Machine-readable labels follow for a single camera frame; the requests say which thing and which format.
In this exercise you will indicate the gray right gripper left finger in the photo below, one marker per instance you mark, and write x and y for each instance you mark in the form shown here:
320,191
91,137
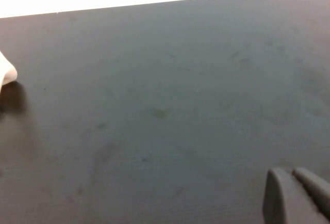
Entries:
277,198

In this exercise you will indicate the gray right gripper right finger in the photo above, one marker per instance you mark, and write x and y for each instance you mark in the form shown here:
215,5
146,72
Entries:
313,190

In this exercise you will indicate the cream fabric pencil case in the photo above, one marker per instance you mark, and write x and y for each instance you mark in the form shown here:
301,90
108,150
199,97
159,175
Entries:
6,70

